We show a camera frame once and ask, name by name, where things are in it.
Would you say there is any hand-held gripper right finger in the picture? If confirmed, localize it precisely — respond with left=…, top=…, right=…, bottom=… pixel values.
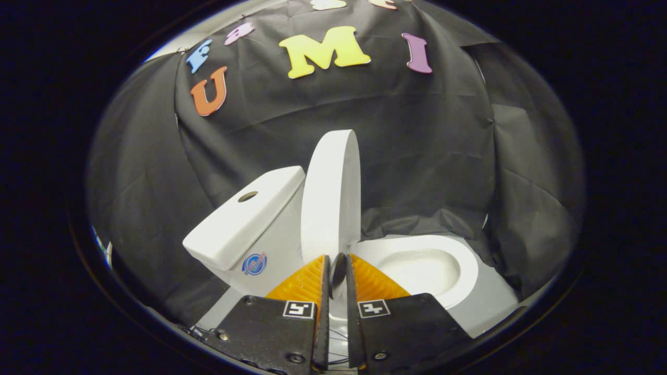
left=345, top=254, right=475, bottom=374

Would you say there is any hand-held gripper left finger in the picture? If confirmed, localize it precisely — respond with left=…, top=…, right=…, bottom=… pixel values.
left=201, top=254, right=331, bottom=374

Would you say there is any white toilet lid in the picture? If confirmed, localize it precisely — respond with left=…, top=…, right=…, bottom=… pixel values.
left=301, top=129, right=362, bottom=286

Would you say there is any white ceramic toilet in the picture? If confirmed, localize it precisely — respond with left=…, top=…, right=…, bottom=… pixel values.
left=182, top=166, right=479, bottom=323

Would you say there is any white toilet tank cover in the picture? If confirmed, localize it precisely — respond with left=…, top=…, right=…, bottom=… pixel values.
left=182, top=166, right=306, bottom=271

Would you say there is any black backdrop cloth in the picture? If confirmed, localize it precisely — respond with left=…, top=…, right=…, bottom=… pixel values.
left=86, top=0, right=585, bottom=326

